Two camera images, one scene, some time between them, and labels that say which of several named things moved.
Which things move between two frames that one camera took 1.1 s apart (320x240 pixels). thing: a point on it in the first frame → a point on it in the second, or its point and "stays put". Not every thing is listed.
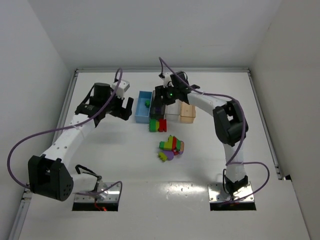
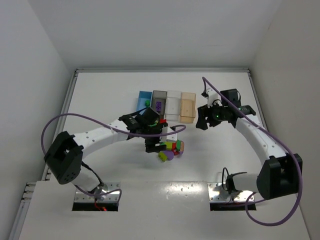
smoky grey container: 157,111 stays put
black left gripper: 119,107 → 155,140
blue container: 143,102 stays put
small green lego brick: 147,103 stays put
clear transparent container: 173,111 stays put
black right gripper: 159,94 → 207,114
